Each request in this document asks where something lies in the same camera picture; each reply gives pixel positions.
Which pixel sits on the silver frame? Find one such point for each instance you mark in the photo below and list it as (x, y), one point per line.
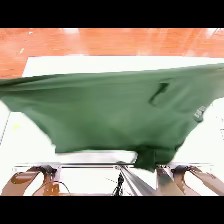
(135, 183)

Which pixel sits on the dark green T-shirt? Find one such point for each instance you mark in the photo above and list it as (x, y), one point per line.
(110, 113)

